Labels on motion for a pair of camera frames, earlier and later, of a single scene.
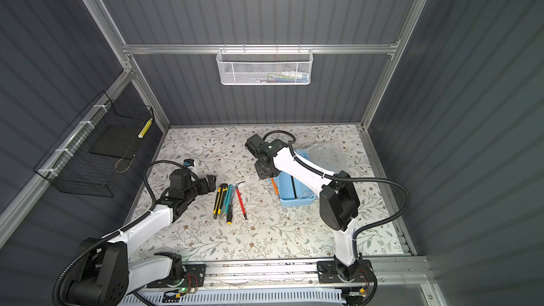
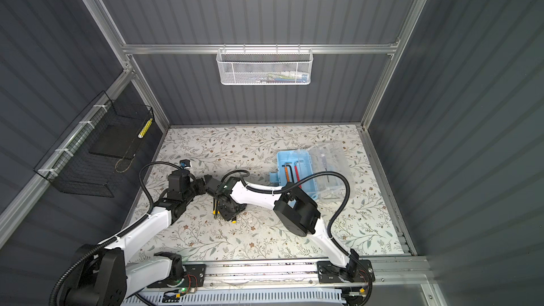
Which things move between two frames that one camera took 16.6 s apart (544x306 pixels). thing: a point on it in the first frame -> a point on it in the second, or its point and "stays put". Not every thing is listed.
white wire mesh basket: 264,66 stays put
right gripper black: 261,174 -> 227,216
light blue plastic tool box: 329,157 stays put
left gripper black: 210,187 stays put
